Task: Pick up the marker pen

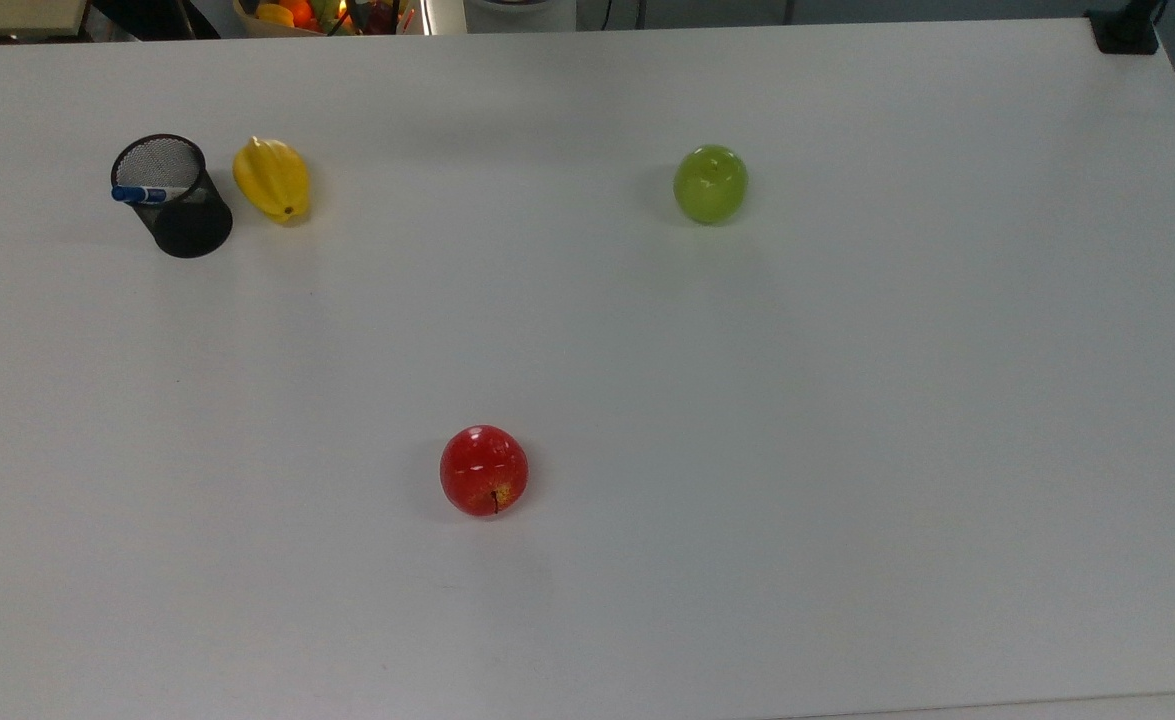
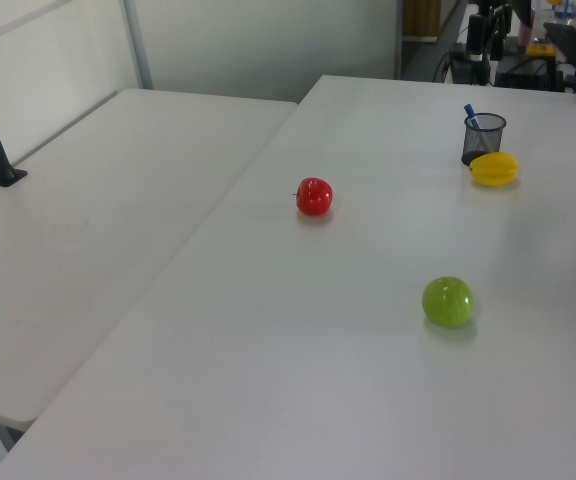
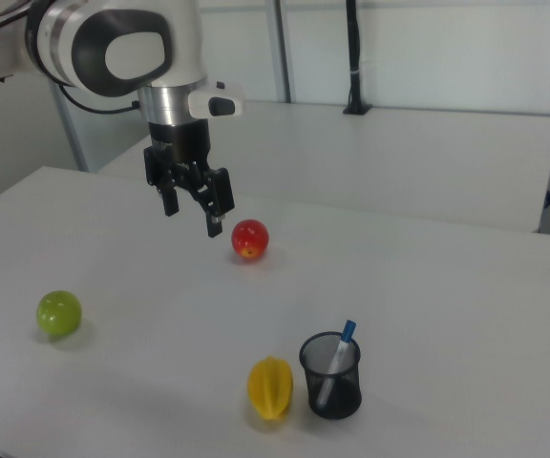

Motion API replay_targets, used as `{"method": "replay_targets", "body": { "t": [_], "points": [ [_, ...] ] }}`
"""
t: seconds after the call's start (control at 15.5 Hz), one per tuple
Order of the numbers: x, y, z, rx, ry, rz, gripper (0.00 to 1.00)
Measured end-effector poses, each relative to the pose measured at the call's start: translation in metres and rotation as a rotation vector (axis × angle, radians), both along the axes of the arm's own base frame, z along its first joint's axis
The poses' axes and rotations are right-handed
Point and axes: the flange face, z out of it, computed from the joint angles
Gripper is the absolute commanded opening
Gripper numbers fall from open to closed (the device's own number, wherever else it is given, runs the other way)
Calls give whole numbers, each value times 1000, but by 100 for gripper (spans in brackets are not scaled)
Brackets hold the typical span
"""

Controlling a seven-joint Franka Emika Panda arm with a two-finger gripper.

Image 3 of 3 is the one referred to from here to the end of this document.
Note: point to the black pole stand with base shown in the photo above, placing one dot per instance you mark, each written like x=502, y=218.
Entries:
x=355, y=57

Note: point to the blue capped white marker pen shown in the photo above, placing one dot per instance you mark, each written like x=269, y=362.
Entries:
x=339, y=355

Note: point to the yellow toy starfruit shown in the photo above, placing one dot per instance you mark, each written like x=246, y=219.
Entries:
x=270, y=389

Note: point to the green toy apple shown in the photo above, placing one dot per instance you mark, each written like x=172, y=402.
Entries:
x=58, y=312

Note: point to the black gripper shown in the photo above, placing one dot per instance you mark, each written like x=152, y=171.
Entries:
x=179, y=143

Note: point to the black mesh pen cup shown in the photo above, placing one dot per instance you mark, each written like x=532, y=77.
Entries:
x=342, y=403

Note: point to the white neighbouring table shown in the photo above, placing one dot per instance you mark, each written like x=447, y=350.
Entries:
x=351, y=157

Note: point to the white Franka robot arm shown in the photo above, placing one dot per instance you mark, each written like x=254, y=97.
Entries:
x=112, y=43

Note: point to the red toy apple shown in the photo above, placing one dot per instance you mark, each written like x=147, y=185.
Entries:
x=250, y=238

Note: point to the grey partition post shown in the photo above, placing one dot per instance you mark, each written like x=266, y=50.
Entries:
x=69, y=133
x=281, y=47

